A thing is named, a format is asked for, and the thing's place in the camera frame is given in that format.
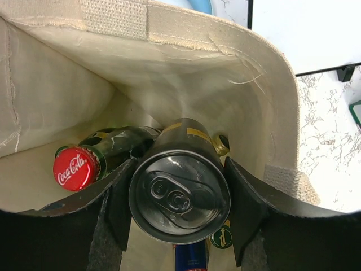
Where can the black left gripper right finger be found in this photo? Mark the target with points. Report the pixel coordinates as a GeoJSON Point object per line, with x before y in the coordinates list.
{"type": "Point", "coordinates": [274, 231]}

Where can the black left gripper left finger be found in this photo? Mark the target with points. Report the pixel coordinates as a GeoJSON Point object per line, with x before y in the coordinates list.
{"type": "Point", "coordinates": [88, 230]}

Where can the cola bottle red cap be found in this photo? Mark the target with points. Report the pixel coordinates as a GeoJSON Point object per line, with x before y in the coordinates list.
{"type": "Point", "coordinates": [78, 166]}

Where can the silver blue energy drink can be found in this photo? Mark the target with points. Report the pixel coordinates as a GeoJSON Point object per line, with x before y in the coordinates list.
{"type": "Point", "coordinates": [191, 257]}

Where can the black yellow label can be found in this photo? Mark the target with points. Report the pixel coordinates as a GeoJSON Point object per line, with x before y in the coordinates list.
{"type": "Point", "coordinates": [178, 193]}

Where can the beige canvas tote bag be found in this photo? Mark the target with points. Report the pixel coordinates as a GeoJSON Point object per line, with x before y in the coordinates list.
{"type": "Point", "coordinates": [69, 68]}

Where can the small white whiteboard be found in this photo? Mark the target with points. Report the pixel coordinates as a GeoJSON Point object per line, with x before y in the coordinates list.
{"type": "Point", "coordinates": [315, 36]}

